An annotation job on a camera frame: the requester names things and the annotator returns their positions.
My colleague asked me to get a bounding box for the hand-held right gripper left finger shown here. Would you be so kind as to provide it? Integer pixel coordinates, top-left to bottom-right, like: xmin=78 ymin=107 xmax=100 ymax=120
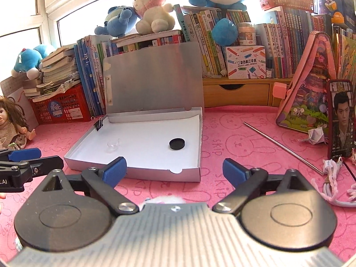
xmin=42 ymin=156 xmax=140 ymax=215

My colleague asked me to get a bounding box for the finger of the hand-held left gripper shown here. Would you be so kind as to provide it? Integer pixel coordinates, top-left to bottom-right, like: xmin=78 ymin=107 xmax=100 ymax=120
xmin=0 ymin=156 xmax=65 ymax=177
xmin=0 ymin=148 xmax=42 ymax=162

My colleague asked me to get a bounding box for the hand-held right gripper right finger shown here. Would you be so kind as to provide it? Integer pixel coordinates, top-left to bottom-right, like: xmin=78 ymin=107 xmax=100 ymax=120
xmin=212 ymin=158 xmax=310 ymax=216

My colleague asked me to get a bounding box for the silver cardboard box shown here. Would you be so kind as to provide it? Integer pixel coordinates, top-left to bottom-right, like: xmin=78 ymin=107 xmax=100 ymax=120
xmin=63 ymin=42 xmax=205 ymax=182

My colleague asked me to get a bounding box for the brown-haired doll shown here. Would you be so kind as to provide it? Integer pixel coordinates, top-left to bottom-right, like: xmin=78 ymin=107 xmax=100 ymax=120
xmin=0 ymin=97 xmax=36 ymax=151

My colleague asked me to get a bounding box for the thin metal rod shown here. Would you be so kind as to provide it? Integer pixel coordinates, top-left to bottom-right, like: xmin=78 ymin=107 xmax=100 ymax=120
xmin=243 ymin=122 xmax=324 ymax=172

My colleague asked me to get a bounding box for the red plastic crate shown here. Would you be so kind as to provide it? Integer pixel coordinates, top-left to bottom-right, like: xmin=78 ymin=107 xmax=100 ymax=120
xmin=30 ymin=85 xmax=96 ymax=124

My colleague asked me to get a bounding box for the black round cap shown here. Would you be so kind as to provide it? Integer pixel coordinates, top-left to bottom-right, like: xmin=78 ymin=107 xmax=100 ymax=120
xmin=169 ymin=138 xmax=186 ymax=151

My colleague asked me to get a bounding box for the grid board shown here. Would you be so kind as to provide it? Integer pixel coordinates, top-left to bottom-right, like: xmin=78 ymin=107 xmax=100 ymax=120
xmin=0 ymin=75 xmax=39 ymax=128

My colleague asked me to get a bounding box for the wooden drawer shelf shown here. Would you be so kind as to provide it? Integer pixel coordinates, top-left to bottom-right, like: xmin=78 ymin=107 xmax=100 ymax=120
xmin=202 ymin=75 xmax=295 ymax=107

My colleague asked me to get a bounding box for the folded paper origami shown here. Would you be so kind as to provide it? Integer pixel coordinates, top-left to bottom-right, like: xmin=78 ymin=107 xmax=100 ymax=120
xmin=299 ymin=126 xmax=329 ymax=146

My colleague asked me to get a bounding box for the pink block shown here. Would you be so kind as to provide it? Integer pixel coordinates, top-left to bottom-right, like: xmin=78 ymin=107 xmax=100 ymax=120
xmin=272 ymin=83 xmax=287 ymax=99

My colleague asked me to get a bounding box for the stack of worn books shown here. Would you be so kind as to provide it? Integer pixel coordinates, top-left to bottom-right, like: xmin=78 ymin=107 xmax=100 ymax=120
xmin=22 ymin=46 xmax=82 ymax=102

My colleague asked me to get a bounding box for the blue cat plush toy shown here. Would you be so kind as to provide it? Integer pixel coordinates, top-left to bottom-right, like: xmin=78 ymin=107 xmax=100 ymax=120
xmin=10 ymin=44 xmax=56 ymax=79

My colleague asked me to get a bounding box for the row of thin blue books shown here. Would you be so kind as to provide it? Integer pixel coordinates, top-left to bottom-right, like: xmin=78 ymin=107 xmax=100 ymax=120
xmin=75 ymin=35 xmax=112 ymax=117

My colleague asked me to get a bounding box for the white label printer box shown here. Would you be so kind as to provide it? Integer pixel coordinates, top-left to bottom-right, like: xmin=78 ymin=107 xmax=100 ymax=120
xmin=225 ymin=44 xmax=267 ymax=80

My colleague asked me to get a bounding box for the pink triangular bag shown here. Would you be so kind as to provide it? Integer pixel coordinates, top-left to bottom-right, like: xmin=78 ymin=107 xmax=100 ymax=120
xmin=275 ymin=30 xmax=338 ymax=134

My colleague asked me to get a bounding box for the portrait photo stand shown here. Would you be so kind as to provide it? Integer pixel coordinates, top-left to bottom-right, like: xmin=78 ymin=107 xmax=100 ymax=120
xmin=327 ymin=79 xmax=356 ymax=160

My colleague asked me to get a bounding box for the row of small books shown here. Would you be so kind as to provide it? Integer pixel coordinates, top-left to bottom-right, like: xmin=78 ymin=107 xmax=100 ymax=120
xmin=111 ymin=29 xmax=191 ymax=55

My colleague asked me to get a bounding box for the row of colourful books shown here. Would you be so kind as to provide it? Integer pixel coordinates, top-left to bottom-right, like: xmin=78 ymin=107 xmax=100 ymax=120
xmin=254 ymin=6 xmax=334 ymax=80

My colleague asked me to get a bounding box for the white jar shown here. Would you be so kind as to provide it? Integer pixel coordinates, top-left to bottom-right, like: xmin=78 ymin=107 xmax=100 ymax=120
xmin=237 ymin=22 xmax=257 ymax=46

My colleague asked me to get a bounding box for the round blue plush toy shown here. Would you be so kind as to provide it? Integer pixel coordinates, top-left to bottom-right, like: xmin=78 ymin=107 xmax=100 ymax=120
xmin=211 ymin=18 xmax=239 ymax=46

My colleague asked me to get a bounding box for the blue alien plush toy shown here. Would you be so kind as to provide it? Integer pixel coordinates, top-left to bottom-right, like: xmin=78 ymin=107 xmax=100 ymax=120
xmin=94 ymin=6 xmax=141 ymax=38

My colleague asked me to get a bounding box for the row of comic books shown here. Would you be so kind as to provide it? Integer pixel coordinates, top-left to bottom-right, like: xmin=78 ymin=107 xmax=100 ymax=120
xmin=332 ymin=25 xmax=356 ymax=81

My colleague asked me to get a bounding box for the pink sheep plush toy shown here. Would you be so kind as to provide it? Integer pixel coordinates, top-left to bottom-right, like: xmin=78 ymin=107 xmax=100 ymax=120
xmin=130 ymin=0 xmax=176 ymax=35

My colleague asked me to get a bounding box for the blue mask box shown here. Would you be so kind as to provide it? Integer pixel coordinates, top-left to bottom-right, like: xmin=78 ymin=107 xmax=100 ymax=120
xmin=311 ymin=0 xmax=356 ymax=24

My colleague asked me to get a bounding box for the pink fuzzy cord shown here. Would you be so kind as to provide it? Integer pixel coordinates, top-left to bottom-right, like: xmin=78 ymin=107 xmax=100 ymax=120
xmin=310 ymin=176 xmax=356 ymax=203

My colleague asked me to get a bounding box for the white cable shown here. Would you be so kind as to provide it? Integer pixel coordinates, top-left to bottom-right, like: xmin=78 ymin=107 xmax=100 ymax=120
xmin=321 ymin=158 xmax=356 ymax=208

